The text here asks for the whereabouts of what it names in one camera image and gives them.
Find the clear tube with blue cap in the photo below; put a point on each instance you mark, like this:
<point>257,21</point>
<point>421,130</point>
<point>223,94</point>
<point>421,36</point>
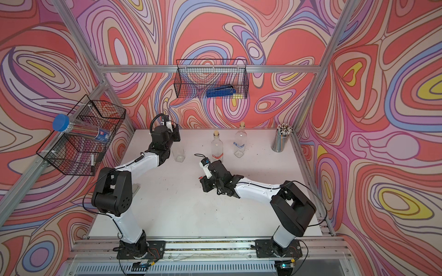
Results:
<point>65,124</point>

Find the black marker in basket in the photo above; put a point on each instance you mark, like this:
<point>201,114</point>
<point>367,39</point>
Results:
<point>92,163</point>

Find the black wire basket wall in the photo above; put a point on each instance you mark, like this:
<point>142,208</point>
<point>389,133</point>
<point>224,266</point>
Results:
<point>194,76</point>
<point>70,154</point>

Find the blue tool in basket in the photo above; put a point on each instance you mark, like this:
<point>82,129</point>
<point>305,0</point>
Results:
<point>220,91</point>

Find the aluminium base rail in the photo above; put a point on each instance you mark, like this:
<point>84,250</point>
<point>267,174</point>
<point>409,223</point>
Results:
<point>212,249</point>

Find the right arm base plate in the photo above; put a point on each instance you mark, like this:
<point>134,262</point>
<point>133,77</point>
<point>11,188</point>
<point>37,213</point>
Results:
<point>268,248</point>

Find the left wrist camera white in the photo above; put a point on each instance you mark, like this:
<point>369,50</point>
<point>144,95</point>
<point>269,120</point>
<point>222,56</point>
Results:
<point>166,122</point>

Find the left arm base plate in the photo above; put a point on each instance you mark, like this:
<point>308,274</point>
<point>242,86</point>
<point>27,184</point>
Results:
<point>144,250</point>

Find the black wire basket left wall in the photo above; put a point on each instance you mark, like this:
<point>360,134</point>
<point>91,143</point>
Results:
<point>70,154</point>

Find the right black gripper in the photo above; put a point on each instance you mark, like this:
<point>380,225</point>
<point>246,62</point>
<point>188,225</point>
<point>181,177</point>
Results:
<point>204,181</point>

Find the clear bottle red label cork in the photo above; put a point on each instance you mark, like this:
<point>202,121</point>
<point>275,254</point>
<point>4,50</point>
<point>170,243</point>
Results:
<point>217,152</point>

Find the clear bottle with black cap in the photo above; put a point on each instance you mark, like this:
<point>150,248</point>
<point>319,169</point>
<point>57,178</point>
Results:
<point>178,152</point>

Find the clear bottle blue label cork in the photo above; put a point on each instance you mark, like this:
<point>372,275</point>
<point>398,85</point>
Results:
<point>240,141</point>

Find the black wire basket back wall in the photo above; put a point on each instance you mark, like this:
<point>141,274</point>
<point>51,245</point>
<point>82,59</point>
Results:
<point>194,76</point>

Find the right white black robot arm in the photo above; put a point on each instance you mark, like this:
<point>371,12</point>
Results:
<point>292,207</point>

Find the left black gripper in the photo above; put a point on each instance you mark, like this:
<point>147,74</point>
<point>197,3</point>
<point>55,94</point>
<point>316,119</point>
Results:
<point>175,134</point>

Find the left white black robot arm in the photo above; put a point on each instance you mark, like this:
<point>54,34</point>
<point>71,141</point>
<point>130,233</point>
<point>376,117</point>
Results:
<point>113,193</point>

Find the metal cup with pencils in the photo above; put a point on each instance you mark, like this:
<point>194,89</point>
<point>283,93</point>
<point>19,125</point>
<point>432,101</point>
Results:
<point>283,133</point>

